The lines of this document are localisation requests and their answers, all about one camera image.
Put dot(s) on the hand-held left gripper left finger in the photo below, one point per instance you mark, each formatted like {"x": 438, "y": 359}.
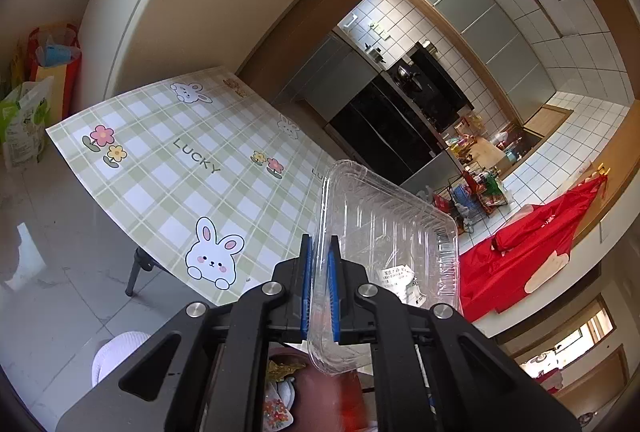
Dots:
{"x": 306, "y": 292}

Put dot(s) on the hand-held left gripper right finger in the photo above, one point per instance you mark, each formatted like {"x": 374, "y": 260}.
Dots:
{"x": 334, "y": 297}

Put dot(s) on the clear plastic tray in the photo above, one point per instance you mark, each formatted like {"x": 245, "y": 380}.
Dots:
{"x": 385, "y": 222}

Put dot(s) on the brown plastic bin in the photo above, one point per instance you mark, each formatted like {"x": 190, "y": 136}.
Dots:
{"x": 320, "y": 392}

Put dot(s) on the black built-in oven stove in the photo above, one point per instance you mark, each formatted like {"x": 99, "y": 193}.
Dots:
{"x": 385, "y": 132}

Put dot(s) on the checked bunny tablecloth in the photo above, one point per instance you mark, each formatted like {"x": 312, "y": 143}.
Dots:
{"x": 175, "y": 172}

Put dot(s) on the red apron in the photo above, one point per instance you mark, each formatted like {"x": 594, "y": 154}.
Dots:
{"x": 525, "y": 242}

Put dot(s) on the group of bottles and jars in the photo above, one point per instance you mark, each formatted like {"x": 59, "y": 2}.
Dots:
{"x": 480, "y": 142}

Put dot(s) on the grey lower kitchen cabinets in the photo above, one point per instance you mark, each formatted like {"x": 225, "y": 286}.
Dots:
{"x": 330, "y": 72}

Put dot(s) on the grey kitchen cabinets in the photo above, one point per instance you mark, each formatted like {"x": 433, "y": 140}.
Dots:
{"x": 480, "y": 22}
{"x": 330, "y": 72}

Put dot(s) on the black wok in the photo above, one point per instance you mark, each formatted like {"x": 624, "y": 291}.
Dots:
{"x": 407, "y": 76}

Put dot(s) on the black range hood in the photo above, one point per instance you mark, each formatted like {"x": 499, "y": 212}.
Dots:
{"x": 440, "y": 87}

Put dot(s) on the steel pot with lid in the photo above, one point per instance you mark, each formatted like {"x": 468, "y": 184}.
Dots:
{"x": 376, "y": 53}

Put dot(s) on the small steel pot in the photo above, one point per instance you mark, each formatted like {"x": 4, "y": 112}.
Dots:
{"x": 426, "y": 47}

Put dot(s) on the grey upper kitchen cabinets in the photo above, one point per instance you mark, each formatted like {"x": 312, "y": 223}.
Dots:
{"x": 480, "y": 22}

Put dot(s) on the white and green sack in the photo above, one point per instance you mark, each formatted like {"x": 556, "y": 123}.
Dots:
{"x": 25, "y": 122}

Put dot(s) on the red gift bag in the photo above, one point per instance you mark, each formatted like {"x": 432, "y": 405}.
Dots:
{"x": 55, "y": 72}

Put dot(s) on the wooden wall cabinet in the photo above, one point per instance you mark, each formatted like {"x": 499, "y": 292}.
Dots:
{"x": 547, "y": 122}

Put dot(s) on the yellow wall hook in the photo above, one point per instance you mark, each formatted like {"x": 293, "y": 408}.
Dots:
{"x": 603, "y": 169}

